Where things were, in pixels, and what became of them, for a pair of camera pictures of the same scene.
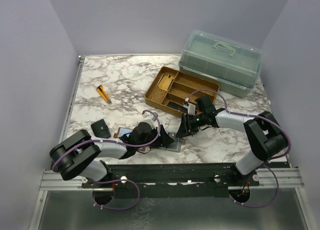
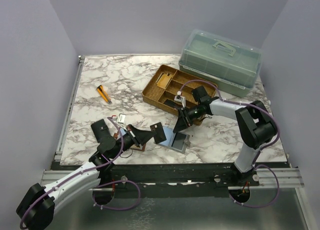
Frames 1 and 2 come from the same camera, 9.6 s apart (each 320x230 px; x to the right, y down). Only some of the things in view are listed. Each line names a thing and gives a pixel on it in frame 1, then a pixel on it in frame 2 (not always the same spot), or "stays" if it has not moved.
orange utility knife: (104, 94) stays
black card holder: (100, 129) stays
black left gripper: (164, 140) -> (140, 136)
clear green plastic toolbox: (234, 67) stays
